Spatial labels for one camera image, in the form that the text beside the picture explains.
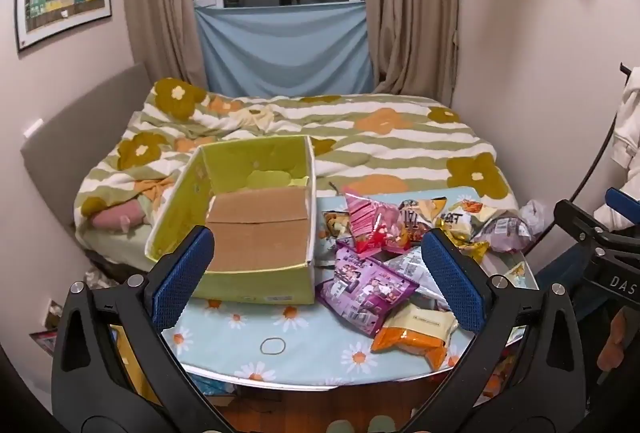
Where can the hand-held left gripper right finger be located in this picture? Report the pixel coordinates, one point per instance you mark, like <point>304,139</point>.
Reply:
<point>452,285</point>

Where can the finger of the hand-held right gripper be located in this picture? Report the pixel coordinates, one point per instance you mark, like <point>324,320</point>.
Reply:
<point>620,202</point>
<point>575,215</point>

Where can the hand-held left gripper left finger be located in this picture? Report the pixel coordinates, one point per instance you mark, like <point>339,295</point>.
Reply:
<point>182,280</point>

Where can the pale purple snack packet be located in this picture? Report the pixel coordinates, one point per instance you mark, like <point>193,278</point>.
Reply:
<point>502,230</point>

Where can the yellow snack packet dark print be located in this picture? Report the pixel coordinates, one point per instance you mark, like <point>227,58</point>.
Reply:
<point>420,213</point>

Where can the pink striped snack packet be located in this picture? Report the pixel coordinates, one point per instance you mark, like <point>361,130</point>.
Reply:
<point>367,220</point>

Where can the green cardboard box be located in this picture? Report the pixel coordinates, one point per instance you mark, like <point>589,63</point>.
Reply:
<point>250,163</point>

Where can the person's right hand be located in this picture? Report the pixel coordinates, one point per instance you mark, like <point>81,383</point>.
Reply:
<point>615,343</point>

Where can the white snack packet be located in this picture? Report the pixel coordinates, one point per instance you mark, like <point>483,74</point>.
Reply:
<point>415,270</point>

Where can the crumpled white tissue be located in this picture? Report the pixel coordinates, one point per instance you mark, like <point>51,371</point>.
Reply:
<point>532,215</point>

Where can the black curved stand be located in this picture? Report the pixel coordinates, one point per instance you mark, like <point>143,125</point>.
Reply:
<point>598,157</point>

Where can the dark blue cloth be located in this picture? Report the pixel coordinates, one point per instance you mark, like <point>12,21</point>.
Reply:
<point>560,268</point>

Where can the orange and cream snack packet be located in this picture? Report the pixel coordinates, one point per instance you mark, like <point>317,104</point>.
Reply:
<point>415,330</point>

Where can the small yellow snack packet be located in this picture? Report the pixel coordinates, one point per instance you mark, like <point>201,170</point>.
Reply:
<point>516,273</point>

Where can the yellow snack packet orange print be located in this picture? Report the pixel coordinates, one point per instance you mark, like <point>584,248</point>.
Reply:
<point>465,213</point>

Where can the white garment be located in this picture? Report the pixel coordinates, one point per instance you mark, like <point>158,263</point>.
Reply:
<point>630,123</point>

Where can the floral light blue tablecloth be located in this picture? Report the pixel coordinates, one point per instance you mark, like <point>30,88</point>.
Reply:
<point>240,343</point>

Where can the pink pillow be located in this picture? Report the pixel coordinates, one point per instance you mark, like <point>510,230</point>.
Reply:
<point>117,215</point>

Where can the rubber band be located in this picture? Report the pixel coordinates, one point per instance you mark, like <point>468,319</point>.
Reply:
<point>273,338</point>

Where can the yellow snack packet food picture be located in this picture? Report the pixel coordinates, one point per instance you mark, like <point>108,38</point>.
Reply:
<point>332,225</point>

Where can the striped floral blanket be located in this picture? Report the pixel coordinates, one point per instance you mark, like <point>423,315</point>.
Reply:
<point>400,148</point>

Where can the pale green slipper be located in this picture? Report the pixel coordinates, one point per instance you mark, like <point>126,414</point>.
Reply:
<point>341,427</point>
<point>381,425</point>

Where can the grey padded headboard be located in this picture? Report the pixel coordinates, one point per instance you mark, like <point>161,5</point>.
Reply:
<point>75,138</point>

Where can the light blue hanging cloth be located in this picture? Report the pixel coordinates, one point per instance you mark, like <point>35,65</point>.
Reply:
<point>285,48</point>

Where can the beige curtain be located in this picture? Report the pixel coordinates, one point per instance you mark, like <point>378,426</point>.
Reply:
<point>415,13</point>
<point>160,13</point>

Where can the white wall socket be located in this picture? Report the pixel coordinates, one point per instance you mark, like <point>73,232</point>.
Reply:
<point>32,128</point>

